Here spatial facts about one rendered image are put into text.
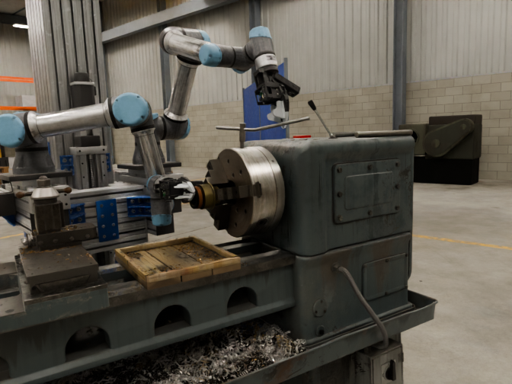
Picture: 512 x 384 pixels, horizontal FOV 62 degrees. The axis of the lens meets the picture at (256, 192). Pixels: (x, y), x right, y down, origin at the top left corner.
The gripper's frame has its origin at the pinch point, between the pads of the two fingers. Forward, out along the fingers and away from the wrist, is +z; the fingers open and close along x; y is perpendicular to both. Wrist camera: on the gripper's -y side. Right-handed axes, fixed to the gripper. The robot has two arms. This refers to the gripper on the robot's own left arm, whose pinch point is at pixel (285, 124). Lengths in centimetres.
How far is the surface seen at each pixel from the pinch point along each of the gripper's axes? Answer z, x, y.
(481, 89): -219, -400, -887
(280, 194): 23.5, -2.5, 6.8
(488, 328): 117, -62, -170
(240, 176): 14.7, -8.1, 17.0
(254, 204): 25.5, -3.3, 16.6
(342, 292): 61, -10, -16
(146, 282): 42, -7, 54
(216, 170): 9.4, -18.6, 20.1
